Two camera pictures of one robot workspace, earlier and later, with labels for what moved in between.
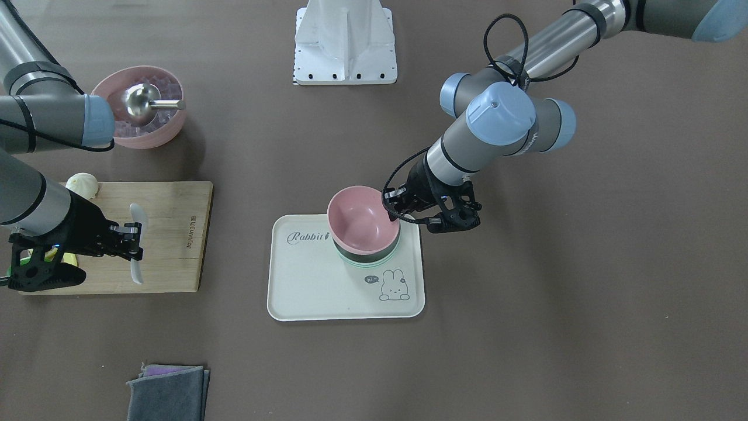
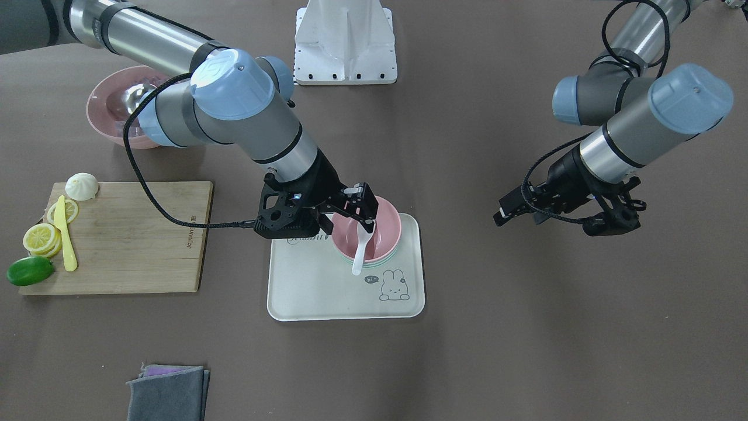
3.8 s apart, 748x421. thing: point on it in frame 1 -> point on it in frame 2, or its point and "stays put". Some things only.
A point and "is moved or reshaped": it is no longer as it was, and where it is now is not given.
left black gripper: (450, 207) -> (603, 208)
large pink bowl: (160, 126) stays put
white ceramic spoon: (139, 216) -> (363, 240)
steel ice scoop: (139, 97) stays put
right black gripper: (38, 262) -> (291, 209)
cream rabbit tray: (310, 279) stays put
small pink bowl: (359, 221) is moved or reshaped
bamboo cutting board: (173, 244) stays put
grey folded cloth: (169, 393) stays put
